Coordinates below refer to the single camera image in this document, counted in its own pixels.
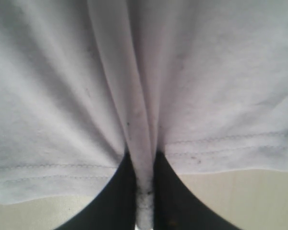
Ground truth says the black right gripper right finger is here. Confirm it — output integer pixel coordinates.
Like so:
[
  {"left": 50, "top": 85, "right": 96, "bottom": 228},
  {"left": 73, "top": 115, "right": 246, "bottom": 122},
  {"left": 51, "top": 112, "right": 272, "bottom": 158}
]
[{"left": 153, "top": 151, "right": 237, "bottom": 230}]

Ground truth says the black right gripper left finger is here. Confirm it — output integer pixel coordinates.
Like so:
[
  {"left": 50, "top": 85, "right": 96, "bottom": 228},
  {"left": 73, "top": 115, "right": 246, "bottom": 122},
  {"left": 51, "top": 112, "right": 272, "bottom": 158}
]
[{"left": 57, "top": 152, "right": 136, "bottom": 230}]

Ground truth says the white t-shirt with red lettering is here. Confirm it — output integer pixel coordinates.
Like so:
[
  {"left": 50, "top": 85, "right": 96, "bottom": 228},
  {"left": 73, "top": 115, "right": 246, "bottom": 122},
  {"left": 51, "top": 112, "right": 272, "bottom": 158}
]
[{"left": 0, "top": 0, "right": 288, "bottom": 230}]

